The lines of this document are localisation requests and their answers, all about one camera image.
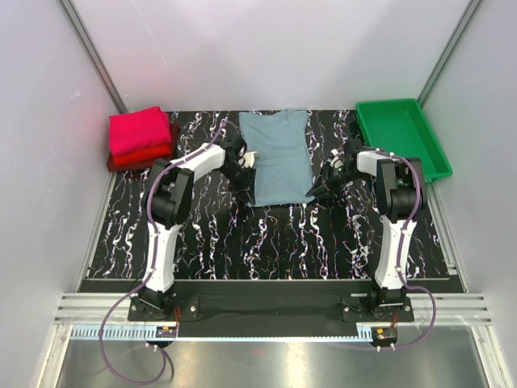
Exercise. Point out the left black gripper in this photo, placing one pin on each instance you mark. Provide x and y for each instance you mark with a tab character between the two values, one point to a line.
245	192

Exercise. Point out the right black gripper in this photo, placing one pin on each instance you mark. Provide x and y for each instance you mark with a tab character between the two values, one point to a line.
325	189

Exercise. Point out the grey blue t shirt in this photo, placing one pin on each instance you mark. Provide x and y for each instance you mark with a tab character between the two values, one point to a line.
283	168

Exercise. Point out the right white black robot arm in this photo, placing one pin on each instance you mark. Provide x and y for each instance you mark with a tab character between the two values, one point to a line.
401	194

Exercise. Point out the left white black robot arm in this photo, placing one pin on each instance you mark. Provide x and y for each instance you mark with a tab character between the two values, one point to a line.
167	203

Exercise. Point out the green plastic tray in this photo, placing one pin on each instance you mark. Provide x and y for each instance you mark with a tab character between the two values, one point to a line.
400	126

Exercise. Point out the folded pink t shirt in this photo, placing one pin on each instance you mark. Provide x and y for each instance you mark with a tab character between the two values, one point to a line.
138	130

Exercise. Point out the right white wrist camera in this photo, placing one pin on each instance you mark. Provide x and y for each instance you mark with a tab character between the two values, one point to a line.
335	160

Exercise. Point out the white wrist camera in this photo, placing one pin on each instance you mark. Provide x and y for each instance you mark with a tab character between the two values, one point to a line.
335	160
248	159

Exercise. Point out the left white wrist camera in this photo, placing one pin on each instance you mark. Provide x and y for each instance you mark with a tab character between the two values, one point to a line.
248	159

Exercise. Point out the black mounting base plate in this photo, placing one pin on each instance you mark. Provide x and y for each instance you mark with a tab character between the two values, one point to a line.
191	308

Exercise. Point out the aluminium frame rail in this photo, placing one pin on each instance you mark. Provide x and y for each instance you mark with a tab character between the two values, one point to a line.
447	308

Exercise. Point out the white slotted cable duct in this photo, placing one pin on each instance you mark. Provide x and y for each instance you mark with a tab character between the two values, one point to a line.
191	332

